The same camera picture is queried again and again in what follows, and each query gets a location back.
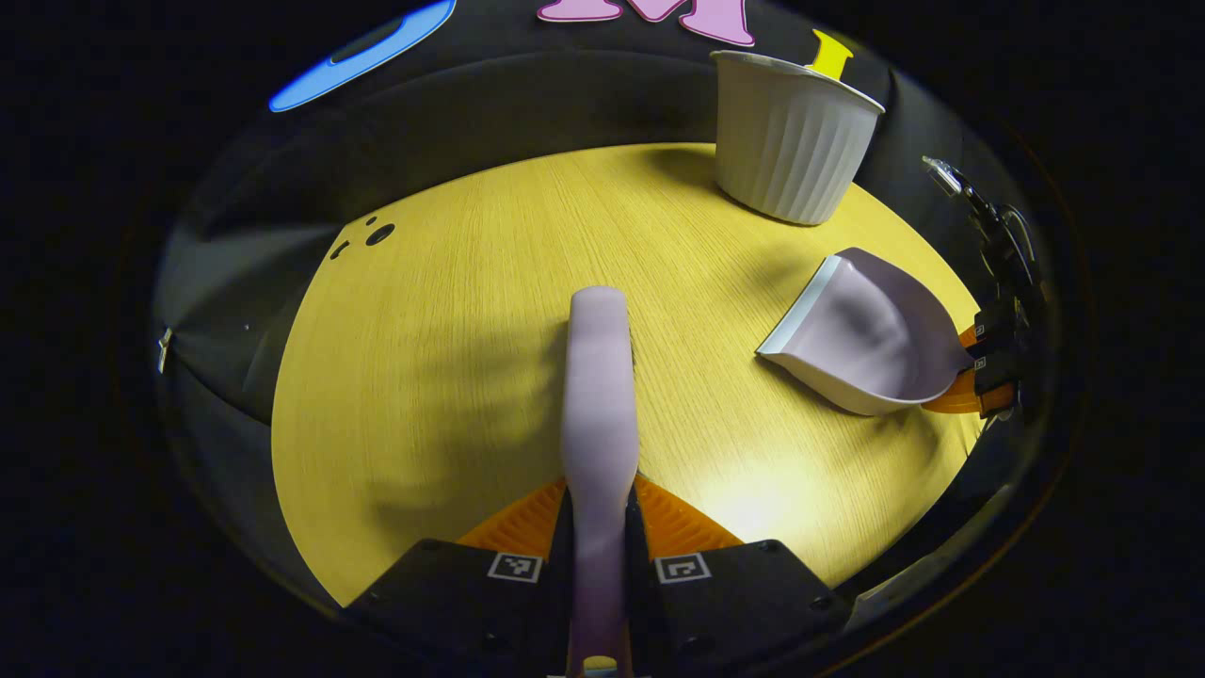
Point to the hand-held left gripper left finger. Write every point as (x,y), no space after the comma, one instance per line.
(562,565)

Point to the wooden desktop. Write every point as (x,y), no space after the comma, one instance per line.
(424,330)

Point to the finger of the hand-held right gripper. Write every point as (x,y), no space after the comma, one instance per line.
(998,386)
(993,337)

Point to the black backdrop cloth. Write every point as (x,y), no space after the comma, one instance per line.
(565,94)

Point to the white ribbed garbage bin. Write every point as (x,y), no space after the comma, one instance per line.
(791,151)

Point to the pale pink dustpan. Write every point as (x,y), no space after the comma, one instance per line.
(875,330)

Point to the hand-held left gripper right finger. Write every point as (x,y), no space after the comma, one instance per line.
(635,584)

